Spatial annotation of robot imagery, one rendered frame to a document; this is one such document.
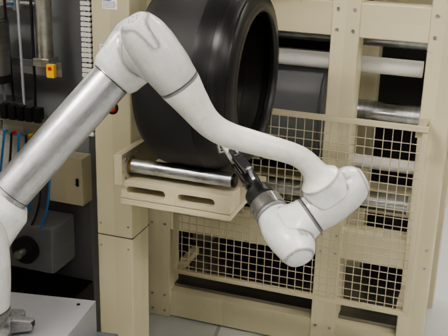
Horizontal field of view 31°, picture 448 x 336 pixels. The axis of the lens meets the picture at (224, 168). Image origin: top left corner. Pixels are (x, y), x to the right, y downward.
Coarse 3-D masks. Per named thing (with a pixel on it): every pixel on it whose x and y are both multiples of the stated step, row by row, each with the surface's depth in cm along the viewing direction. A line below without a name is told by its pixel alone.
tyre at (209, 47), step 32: (160, 0) 225; (192, 0) 222; (224, 0) 221; (256, 0) 230; (192, 32) 217; (224, 32) 216; (256, 32) 262; (224, 64) 216; (256, 64) 267; (160, 96) 220; (224, 96) 218; (256, 96) 268; (160, 128) 226; (192, 128) 222; (256, 128) 255; (192, 160) 234; (224, 160) 232
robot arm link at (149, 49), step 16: (144, 16) 174; (128, 32) 174; (144, 32) 173; (160, 32) 174; (128, 48) 176; (144, 48) 174; (160, 48) 174; (176, 48) 176; (128, 64) 183; (144, 64) 175; (160, 64) 175; (176, 64) 176; (192, 64) 180; (160, 80) 177; (176, 80) 177
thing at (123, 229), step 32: (96, 0) 241; (128, 0) 237; (96, 32) 244; (128, 96) 247; (96, 128) 255; (128, 128) 251; (96, 160) 259; (128, 224) 262; (128, 256) 266; (128, 288) 270; (128, 320) 274
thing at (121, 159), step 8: (136, 144) 252; (144, 144) 256; (120, 152) 244; (128, 152) 245; (136, 152) 250; (144, 152) 257; (120, 160) 242; (128, 160) 245; (152, 160) 264; (120, 168) 243; (128, 168) 246; (120, 176) 244; (128, 176) 248; (120, 184) 245
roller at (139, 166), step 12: (132, 168) 246; (144, 168) 244; (156, 168) 243; (168, 168) 242; (180, 168) 241; (192, 168) 240; (192, 180) 240; (204, 180) 239; (216, 180) 237; (228, 180) 236
